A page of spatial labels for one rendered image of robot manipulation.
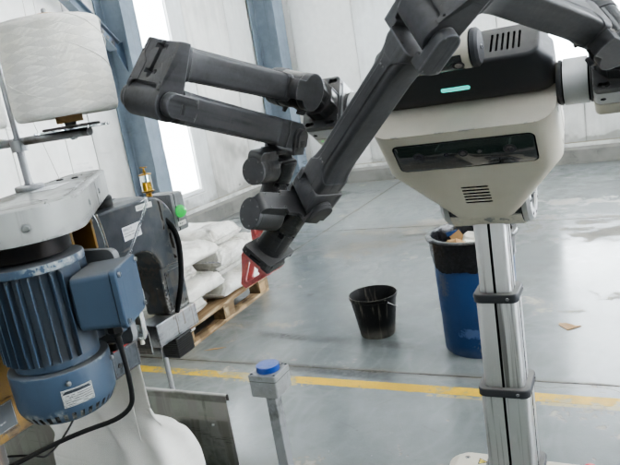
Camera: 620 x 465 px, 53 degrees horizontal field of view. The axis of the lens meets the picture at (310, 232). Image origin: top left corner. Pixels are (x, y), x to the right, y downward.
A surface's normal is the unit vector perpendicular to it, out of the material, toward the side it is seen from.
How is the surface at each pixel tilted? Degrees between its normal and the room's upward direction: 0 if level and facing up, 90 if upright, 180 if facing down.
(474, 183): 130
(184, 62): 106
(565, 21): 136
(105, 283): 90
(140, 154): 90
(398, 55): 81
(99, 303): 90
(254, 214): 72
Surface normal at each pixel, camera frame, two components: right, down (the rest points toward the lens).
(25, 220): 0.53, 0.12
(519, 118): -0.39, -0.57
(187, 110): 0.82, 0.27
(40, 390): -0.01, 0.25
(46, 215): 0.73, 0.05
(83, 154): 0.89, -0.04
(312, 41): -0.43, 0.27
